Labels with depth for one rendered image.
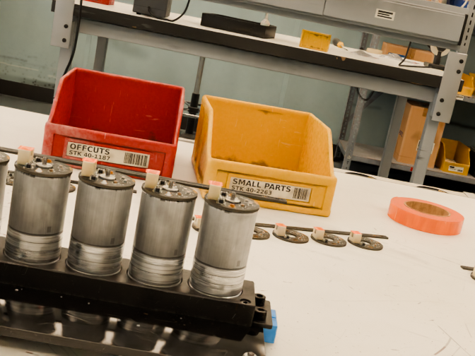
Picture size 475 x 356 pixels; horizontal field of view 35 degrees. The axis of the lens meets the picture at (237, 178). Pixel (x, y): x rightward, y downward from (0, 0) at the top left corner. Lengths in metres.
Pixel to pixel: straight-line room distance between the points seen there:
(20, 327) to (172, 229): 0.07
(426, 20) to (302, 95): 2.20
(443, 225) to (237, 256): 0.30
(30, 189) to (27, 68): 4.58
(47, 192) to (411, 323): 0.20
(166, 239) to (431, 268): 0.24
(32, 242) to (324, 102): 4.42
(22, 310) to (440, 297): 0.25
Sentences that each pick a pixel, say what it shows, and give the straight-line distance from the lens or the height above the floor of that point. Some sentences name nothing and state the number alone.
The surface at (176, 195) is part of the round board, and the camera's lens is 0.33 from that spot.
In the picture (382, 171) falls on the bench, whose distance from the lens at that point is 3.33.
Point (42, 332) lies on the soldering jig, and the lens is 0.31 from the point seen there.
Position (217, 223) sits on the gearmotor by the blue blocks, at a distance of 0.33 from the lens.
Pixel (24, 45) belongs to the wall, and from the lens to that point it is 4.90.
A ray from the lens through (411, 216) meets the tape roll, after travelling 0.61.
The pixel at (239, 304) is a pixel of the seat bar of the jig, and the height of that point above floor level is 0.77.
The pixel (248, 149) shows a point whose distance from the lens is 0.67.
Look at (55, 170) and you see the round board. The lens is 0.34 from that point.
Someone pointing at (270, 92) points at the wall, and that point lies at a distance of 4.71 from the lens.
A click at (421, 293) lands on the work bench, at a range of 0.47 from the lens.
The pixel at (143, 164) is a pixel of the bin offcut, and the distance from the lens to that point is 0.58.
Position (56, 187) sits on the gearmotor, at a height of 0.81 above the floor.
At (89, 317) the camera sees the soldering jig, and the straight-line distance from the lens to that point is 0.33.
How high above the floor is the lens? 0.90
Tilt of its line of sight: 14 degrees down
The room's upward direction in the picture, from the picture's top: 11 degrees clockwise
